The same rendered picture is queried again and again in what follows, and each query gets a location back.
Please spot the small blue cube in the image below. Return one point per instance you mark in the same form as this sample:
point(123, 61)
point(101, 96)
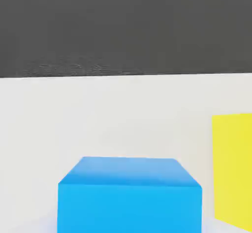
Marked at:
point(130, 201)

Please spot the large yellow box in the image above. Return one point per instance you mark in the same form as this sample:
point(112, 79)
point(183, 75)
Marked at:
point(233, 168)

